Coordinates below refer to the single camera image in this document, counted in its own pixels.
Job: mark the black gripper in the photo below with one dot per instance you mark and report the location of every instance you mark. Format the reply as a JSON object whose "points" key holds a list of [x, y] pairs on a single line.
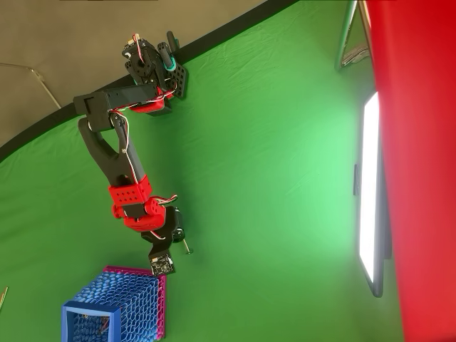
{"points": [[177, 224]]}

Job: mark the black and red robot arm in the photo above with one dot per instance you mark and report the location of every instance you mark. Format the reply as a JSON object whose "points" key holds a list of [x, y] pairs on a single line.
{"points": [[114, 160]]}

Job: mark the blue and pink lattice basket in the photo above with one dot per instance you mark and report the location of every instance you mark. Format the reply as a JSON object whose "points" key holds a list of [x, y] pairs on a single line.
{"points": [[128, 303]]}

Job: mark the green table cloth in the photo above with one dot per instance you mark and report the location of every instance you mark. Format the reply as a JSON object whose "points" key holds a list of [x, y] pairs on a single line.
{"points": [[249, 178]]}

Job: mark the thin wooden stick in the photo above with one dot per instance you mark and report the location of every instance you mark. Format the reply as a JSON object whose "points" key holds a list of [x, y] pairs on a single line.
{"points": [[3, 297]]}

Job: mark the red blurry object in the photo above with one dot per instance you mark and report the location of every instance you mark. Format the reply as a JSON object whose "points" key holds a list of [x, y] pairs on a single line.
{"points": [[420, 160]]}

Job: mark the chrome tube stand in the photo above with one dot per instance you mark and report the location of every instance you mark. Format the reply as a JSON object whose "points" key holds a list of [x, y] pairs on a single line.
{"points": [[343, 35]]}

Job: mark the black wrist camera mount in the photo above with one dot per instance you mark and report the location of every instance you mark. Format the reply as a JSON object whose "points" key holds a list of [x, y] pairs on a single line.
{"points": [[162, 263]]}

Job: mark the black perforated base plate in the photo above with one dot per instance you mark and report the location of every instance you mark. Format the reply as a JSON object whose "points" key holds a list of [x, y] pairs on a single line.
{"points": [[180, 80]]}

